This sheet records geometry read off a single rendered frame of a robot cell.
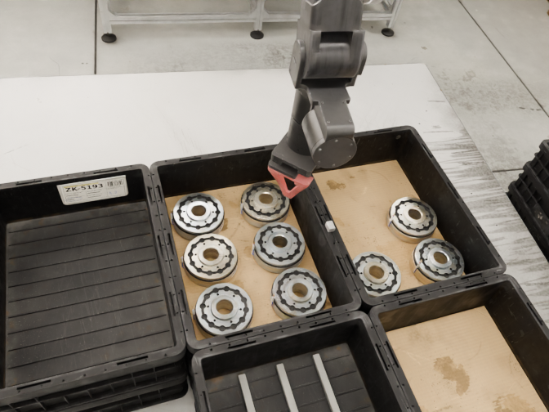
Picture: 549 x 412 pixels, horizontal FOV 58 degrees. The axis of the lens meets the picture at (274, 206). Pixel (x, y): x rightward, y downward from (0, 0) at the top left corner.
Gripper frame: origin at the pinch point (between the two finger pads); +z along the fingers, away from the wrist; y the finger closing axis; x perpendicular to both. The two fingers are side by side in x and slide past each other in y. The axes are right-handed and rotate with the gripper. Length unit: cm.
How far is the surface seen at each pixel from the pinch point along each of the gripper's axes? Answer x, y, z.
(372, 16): 43, 220, 100
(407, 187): -16.8, 32.3, 24.5
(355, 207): -8.6, 20.2, 24.3
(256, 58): 86, 157, 111
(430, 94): -11, 88, 39
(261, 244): 3.9, -1.4, 21.0
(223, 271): 6.8, -10.8, 20.4
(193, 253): 13.7, -10.4, 20.7
